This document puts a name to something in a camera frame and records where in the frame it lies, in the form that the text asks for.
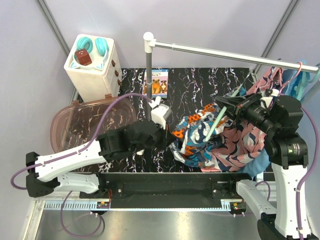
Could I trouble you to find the mint green hanger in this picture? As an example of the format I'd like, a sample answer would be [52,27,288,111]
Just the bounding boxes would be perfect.
[204,83,243,142]

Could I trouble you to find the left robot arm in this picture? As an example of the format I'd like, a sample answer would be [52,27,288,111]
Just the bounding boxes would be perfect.
[25,119,175,198]

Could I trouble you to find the light blue shorts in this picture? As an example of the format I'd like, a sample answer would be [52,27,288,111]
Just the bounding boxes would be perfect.
[237,149,271,179]

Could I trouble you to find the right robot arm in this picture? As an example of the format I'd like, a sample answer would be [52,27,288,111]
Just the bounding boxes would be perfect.
[215,93,317,240]

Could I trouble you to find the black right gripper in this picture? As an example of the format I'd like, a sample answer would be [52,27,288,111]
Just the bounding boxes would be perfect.
[214,91,278,133]

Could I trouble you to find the blue orange patterned shorts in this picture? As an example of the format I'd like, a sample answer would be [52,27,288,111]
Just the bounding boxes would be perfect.
[169,103,241,172]

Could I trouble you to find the pink wire hanger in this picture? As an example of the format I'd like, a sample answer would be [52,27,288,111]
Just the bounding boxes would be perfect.
[279,61,304,93]

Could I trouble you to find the pink patterned shorts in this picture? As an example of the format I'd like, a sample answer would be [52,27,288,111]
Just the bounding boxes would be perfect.
[199,66,285,173]

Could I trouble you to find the dog picture book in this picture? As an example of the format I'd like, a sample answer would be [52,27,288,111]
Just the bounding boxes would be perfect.
[151,68,169,99]

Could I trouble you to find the white storage box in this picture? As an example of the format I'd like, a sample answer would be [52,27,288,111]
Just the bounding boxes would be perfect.
[64,34,122,102]

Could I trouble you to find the brown cube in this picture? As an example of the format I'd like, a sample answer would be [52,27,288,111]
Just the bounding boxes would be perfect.
[75,48,92,66]

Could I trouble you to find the blue knitted garment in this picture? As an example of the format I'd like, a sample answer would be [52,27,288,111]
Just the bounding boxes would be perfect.
[281,69,309,100]

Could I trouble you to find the pink translucent plastic basin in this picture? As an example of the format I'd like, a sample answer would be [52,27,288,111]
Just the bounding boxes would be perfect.
[50,94,137,153]

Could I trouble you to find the silver clothes rack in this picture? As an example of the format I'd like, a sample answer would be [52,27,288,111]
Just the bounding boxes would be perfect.
[136,31,320,156]

